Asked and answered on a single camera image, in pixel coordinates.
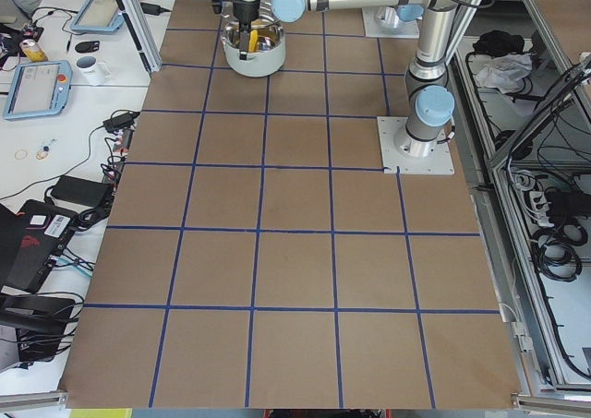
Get far blue teach pendant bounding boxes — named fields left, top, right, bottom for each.
left=70, top=0, right=124, bottom=33

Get white crumpled cloth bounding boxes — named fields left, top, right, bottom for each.
left=475, top=54, right=533, bottom=93

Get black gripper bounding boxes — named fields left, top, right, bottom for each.
left=233, top=0, right=259, bottom=61

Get black cloth bundle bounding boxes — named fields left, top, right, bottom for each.
left=473, top=30, right=525, bottom=57

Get small black power brick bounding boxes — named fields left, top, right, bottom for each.
left=103, top=111, right=140, bottom=133

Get black power adapter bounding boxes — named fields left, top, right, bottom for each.
left=51, top=175, right=113, bottom=208

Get black laptop with red logo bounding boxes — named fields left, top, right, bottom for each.
left=6, top=199, right=78, bottom=293

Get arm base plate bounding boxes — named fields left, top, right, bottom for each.
left=362, top=6, right=422, bottom=39
left=377, top=116, right=454, bottom=175

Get near blue teach pendant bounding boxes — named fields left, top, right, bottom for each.
left=3, top=60, right=72, bottom=120

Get aluminium frame post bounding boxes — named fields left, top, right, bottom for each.
left=115, top=0, right=163, bottom=75

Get mint green cooking pot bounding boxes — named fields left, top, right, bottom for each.
left=221, top=8, right=286, bottom=78

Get coiled black cables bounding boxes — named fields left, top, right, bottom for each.
left=528, top=223, right=584, bottom=281

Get yellow corn cob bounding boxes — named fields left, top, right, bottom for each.
left=247, top=30, right=259, bottom=53

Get blue teach pendant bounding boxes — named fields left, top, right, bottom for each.
left=70, top=0, right=124, bottom=33
left=3, top=60, right=72, bottom=120

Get yellow drink can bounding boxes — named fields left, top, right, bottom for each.
left=19, top=39, right=48, bottom=63

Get black computer mouse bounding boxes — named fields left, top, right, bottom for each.
left=75, top=41, right=100, bottom=54

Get white mug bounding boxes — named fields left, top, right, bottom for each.
left=76, top=55, right=112, bottom=86

